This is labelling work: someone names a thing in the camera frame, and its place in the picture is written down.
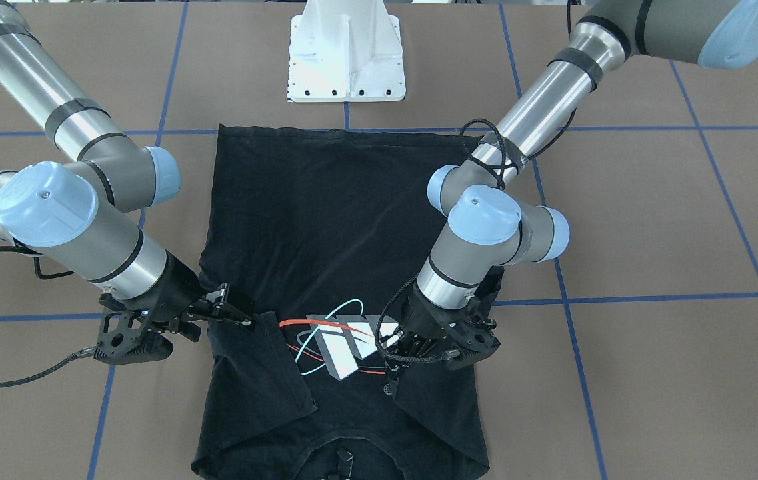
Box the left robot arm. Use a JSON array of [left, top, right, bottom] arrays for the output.
[[375, 1, 758, 370]]

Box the black printed t-shirt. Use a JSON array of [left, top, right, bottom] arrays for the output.
[[191, 126, 489, 479]]

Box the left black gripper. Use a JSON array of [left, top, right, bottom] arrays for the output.
[[389, 287, 489, 367]]

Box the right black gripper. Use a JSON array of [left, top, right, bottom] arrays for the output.
[[102, 254, 254, 341]]

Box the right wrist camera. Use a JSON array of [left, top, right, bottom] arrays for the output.
[[93, 308, 173, 365]]

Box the white camera post base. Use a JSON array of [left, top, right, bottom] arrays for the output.
[[287, 1, 407, 103]]

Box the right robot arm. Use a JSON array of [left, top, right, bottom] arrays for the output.
[[0, 1, 253, 338]]

